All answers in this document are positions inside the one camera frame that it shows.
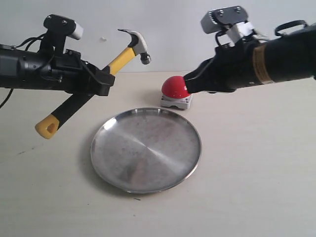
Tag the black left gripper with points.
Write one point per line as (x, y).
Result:
(71, 74)

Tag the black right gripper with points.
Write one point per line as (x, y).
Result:
(233, 70)

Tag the yellow black claw hammer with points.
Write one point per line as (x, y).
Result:
(48, 127)

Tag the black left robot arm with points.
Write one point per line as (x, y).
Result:
(41, 71)

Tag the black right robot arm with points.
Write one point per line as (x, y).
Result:
(291, 56)

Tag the red dome push button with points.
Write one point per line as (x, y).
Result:
(175, 94)

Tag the round stainless steel plate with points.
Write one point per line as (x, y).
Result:
(145, 150)

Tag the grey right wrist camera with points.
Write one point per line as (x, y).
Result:
(231, 21)

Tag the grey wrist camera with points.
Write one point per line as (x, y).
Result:
(231, 21)
(58, 28)

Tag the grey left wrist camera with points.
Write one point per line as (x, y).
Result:
(58, 28)

